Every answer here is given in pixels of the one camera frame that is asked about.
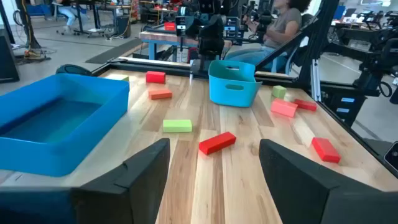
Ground black stand post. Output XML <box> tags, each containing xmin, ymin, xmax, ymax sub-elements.
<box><xmin>14</xmin><ymin>0</ymin><xmax>52</xmax><ymax>65</ymax></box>

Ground teal plastic basket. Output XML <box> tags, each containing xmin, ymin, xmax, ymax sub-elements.
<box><xmin>208</xmin><ymin>59</ymin><xmax>263</xmax><ymax>108</ymax></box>

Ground red long block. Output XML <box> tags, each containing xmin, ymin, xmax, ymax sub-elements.
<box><xmin>198</xmin><ymin>131</ymin><xmax>237</xmax><ymax>156</ymax></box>
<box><xmin>145</xmin><ymin>70</ymin><xmax>167</xmax><ymax>85</ymax></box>
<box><xmin>293</xmin><ymin>98</ymin><xmax>318</xmax><ymax>112</ymax></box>
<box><xmin>311</xmin><ymin>137</ymin><xmax>342</xmax><ymax>164</ymax></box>

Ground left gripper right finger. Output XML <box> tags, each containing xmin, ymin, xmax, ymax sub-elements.
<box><xmin>259</xmin><ymin>138</ymin><xmax>382</xmax><ymax>224</ymax></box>

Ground green cube block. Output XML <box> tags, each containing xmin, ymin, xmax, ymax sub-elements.
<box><xmin>272</xmin><ymin>85</ymin><xmax>287</xmax><ymax>100</ymax></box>

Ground black device on stand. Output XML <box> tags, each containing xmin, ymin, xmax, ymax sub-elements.
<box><xmin>174</xmin><ymin>15</ymin><xmax>187</xmax><ymax>38</ymax></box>

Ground person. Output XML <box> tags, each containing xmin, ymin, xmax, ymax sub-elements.
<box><xmin>55</xmin><ymin>0</ymin><xmax>82</xmax><ymax>32</ymax></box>
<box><xmin>224</xmin><ymin>0</ymin><xmax>312</xmax><ymax>73</ymax></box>

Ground blue rectangular tray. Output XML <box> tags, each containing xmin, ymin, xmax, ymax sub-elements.
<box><xmin>0</xmin><ymin>73</ymin><xmax>131</xmax><ymax>177</ymax></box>

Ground black box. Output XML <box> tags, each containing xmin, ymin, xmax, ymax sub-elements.
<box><xmin>0</xmin><ymin>29</ymin><xmax>21</xmax><ymax>83</ymax></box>

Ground green long block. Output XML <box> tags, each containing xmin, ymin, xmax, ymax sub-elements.
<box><xmin>107</xmin><ymin>73</ymin><xmax>130</xmax><ymax>83</ymax></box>
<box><xmin>162</xmin><ymin>119</ymin><xmax>193</xmax><ymax>134</ymax></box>

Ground dark round object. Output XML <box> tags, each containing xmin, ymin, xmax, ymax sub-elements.
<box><xmin>55</xmin><ymin>63</ymin><xmax>93</xmax><ymax>77</ymax></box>

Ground black floor mat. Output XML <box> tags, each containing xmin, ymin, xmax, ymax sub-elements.
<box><xmin>85</xmin><ymin>37</ymin><xmax>144</xmax><ymax>65</ymax></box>

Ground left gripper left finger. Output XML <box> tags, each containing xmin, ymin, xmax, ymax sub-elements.
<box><xmin>71</xmin><ymin>138</ymin><xmax>171</xmax><ymax>224</ymax></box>

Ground black computer tower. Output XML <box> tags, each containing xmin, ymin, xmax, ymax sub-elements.
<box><xmin>116</xmin><ymin>15</ymin><xmax>132</xmax><ymax>39</ymax></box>

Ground wooden workbench blue legs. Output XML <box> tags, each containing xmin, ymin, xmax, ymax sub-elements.
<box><xmin>139</xmin><ymin>29</ymin><xmax>233</xmax><ymax>62</ymax></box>

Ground orange long block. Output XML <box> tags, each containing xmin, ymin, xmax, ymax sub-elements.
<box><xmin>147</xmin><ymin>89</ymin><xmax>173</xmax><ymax>101</ymax></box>
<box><xmin>270</xmin><ymin>98</ymin><xmax>299</xmax><ymax>118</ymax></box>

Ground blue storage drawers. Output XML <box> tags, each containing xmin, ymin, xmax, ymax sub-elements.
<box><xmin>223</xmin><ymin>17</ymin><xmax>240</xmax><ymax>40</ymax></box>

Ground silver aluminium post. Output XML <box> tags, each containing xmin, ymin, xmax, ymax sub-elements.
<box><xmin>310</xmin><ymin>58</ymin><xmax>322</xmax><ymax>103</ymax></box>

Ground black background robot station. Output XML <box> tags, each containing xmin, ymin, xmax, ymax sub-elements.
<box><xmin>322</xmin><ymin>11</ymin><xmax>398</xmax><ymax>128</ymax></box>

